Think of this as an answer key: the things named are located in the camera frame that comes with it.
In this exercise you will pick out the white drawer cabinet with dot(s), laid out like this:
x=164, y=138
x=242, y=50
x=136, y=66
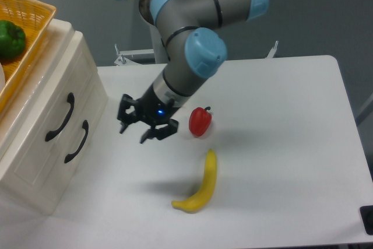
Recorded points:
x=45, y=191

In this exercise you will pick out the red toy bell pepper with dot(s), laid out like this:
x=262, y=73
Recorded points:
x=199, y=121

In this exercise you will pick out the yellow woven basket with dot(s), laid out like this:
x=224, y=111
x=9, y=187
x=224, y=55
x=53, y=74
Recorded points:
x=33, y=17

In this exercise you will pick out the green toy bell pepper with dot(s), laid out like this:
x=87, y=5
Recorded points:
x=13, y=40

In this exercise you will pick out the black object at table corner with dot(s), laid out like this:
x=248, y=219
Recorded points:
x=366, y=213

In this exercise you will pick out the black top drawer handle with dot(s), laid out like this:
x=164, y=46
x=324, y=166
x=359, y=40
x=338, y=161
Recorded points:
x=63, y=118

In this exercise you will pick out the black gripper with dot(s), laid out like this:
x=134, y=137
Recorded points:
x=153, y=112

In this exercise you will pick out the yellow toy banana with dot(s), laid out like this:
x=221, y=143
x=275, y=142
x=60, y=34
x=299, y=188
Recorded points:
x=205, y=192

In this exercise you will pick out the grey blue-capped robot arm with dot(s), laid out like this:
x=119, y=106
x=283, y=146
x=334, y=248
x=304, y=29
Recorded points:
x=195, y=52

